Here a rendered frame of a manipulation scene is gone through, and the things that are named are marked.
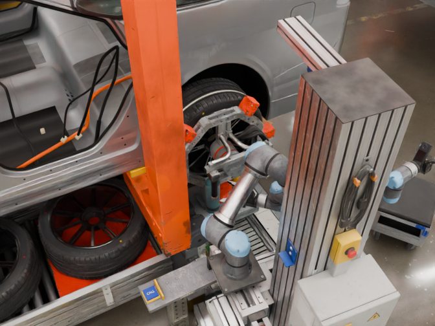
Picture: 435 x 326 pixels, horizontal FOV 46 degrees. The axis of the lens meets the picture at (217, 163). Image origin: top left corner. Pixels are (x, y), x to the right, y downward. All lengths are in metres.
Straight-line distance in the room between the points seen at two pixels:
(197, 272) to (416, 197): 1.60
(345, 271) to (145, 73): 1.10
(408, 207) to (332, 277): 1.62
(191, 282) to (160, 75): 1.32
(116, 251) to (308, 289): 1.37
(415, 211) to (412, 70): 2.17
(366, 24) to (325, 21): 2.88
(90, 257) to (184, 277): 0.55
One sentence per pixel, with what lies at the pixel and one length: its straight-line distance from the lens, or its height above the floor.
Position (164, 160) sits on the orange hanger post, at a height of 1.29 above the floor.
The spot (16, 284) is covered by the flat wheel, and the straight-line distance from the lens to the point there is 3.08.
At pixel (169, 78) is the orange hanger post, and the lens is 2.08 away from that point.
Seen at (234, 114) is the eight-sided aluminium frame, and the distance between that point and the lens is 2.85.
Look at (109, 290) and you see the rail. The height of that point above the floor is 0.33.
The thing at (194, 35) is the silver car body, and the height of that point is 1.54.
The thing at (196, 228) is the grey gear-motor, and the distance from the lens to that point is 3.20.
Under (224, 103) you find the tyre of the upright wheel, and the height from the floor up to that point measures 1.14.
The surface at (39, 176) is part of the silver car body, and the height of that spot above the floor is 0.93.
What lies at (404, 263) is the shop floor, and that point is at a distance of 3.75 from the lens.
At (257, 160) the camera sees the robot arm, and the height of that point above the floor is 1.30.
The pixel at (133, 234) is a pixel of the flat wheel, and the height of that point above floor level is 0.50.
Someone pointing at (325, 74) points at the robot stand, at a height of 2.03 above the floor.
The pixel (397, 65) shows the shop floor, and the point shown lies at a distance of 5.47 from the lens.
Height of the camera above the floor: 2.97
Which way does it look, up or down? 46 degrees down
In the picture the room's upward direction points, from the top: straight up
